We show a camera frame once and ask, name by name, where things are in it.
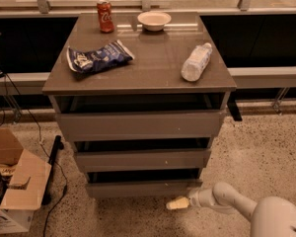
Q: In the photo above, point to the white paper bowl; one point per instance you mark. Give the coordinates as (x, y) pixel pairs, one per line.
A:
(154, 21)

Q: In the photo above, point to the black bracket behind cabinet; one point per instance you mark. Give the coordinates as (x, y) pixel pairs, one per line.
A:
(233, 108)

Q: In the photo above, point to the blue chip bag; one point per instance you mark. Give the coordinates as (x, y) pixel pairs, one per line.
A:
(109, 56)

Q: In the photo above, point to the grey top drawer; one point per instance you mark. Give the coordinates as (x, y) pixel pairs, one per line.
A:
(135, 117)

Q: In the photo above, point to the red soda can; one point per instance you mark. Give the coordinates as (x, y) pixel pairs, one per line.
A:
(104, 16)

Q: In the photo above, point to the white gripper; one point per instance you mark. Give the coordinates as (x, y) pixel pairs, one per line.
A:
(195, 197)

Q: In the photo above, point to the grey bottom drawer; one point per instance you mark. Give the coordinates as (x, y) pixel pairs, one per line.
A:
(142, 183)

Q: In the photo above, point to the black bar on floor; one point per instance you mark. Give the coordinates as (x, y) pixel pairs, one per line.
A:
(57, 145)

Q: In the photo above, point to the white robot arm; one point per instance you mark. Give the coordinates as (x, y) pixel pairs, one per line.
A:
(269, 217)

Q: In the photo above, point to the grey drawer cabinet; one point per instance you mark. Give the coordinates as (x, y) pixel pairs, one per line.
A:
(155, 70)

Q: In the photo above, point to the grey middle drawer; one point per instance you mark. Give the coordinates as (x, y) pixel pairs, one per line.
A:
(142, 154)

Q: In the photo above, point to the grey drawer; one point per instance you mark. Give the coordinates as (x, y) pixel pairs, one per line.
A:
(135, 117)
(142, 154)
(142, 183)

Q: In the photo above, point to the open cardboard box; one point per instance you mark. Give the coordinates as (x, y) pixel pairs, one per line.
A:
(27, 179)

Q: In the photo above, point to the clear plastic water bottle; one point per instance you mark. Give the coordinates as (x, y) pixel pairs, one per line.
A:
(197, 62)

